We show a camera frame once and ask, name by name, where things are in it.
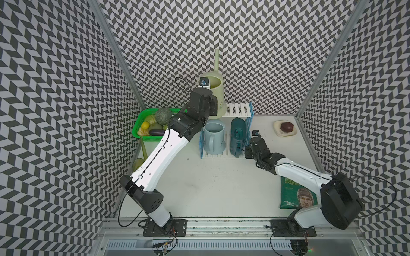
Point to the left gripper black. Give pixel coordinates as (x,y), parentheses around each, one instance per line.
(212,103)

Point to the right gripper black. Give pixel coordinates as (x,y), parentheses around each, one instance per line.
(246,152)

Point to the cream watering can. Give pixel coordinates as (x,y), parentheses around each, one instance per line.
(217,87)

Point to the dark teal watering can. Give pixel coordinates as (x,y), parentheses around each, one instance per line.
(237,137)

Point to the blue white slatted shelf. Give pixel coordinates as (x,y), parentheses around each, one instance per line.
(234,110)

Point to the light blue watering can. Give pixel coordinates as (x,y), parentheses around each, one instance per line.
(214,134)

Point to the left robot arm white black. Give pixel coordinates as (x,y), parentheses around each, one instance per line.
(183,126)

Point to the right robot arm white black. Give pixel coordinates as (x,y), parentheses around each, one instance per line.
(338,202)

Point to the olive green watering can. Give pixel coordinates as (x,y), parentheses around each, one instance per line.
(140,157)

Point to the cream small plate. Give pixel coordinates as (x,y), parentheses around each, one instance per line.
(276,127)

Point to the dark red onion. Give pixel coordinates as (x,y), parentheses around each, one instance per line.
(287,127)

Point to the green netted melon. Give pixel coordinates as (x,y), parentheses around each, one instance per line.
(163,116)

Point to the purple eggplant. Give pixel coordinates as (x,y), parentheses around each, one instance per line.
(156,132)

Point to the green crisps bag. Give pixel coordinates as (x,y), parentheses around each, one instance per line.
(294,196)

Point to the yellow lemon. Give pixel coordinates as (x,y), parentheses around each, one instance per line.
(145,125)

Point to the green plastic basket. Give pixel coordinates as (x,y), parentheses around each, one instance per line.
(137,132)

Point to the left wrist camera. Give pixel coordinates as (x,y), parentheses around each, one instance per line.
(204,82)

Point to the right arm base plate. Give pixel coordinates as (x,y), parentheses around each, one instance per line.
(278,227)

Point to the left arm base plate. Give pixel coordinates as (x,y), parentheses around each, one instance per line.
(174,227)

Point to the aluminium front rail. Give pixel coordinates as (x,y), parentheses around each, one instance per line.
(222,228)

